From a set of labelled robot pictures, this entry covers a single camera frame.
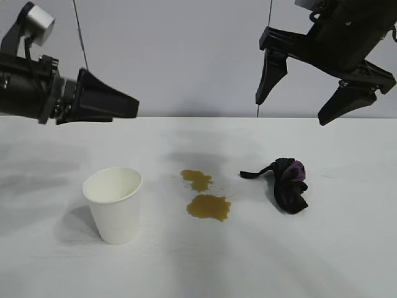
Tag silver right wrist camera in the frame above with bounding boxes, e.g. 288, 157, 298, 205
293, 0, 325, 21

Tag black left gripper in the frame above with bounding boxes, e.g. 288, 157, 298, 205
37, 55, 140, 126

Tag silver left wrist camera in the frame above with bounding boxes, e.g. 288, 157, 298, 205
1, 1, 56, 58

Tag white paper cup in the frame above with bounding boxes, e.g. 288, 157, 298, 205
82, 166, 143, 246

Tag elongated brown liquid puddle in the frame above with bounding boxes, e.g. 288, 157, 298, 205
179, 169, 215, 192

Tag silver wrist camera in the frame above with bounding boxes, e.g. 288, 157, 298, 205
293, 0, 325, 21
1, 1, 56, 58

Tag black purple cloth rag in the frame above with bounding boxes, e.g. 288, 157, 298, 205
239, 157, 310, 215

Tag rounded brown liquid puddle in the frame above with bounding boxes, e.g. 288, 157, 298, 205
185, 194, 233, 224

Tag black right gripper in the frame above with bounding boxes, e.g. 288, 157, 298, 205
256, 17, 397, 127

